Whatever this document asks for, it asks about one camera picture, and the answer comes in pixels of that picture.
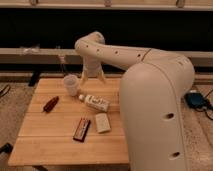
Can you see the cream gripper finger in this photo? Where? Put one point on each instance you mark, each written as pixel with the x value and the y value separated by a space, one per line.
pixel 101 77
pixel 84 78

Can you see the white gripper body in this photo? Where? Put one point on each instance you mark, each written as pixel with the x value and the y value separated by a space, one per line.
pixel 91 66

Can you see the white sponge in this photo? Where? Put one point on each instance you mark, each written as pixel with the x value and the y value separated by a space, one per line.
pixel 102 123

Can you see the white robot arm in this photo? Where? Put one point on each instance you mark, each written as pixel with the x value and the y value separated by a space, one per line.
pixel 150 101

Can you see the white ceramic cup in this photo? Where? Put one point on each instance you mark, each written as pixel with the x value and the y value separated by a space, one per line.
pixel 71 83

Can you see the white plastic bottle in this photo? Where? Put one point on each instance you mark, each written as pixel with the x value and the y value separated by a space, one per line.
pixel 95 102

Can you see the blue black device on floor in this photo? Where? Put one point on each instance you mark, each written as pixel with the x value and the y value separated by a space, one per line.
pixel 196 100

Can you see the black object on floor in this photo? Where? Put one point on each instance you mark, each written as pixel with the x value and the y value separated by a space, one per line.
pixel 6 148

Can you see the red handled screwdriver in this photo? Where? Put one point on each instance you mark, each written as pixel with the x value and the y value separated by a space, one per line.
pixel 50 104

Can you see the black table leg bracket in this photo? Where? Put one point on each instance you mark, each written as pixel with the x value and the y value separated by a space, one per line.
pixel 34 78

